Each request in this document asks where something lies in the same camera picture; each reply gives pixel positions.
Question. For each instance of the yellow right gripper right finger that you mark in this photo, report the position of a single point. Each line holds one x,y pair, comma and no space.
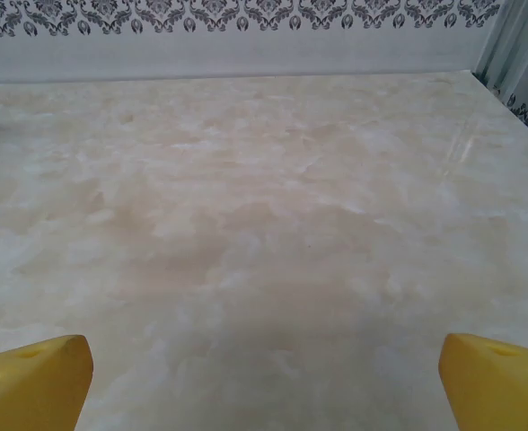
502,390

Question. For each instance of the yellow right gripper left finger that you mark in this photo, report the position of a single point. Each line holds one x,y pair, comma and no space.
30,390

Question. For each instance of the aluminium frame post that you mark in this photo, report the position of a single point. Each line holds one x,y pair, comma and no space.
511,40

